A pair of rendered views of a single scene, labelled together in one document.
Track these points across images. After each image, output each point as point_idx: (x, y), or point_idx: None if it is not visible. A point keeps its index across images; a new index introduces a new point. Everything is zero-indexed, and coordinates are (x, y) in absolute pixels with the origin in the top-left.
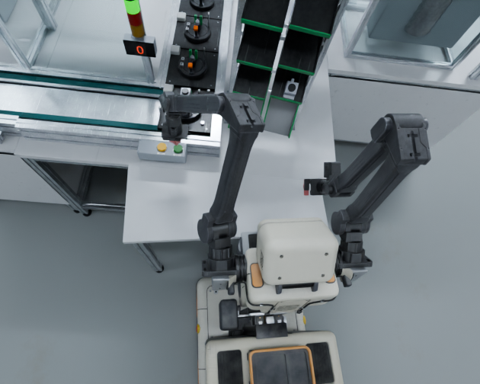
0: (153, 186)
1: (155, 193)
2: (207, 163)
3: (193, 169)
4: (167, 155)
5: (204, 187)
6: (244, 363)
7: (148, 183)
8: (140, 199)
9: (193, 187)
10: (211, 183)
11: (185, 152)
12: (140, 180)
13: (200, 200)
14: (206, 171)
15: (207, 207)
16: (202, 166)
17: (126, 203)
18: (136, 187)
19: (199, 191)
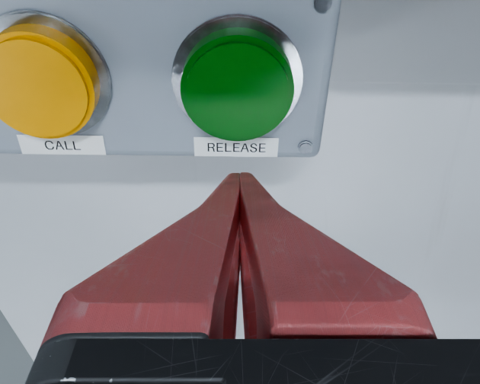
0: (96, 207)
1: (118, 241)
2: (475, 14)
3: (348, 79)
4: (130, 154)
5: (413, 196)
6: None
7: (56, 193)
8: (52, 271)
9: (346, 196)
10: (465, 166)
11: (324, 112)
12: (0, 179)
13: (379, 260)
14: (452, 88)
15: (411, 286)
16: (424, 47)
17: None
18: None
19: (376, 218)
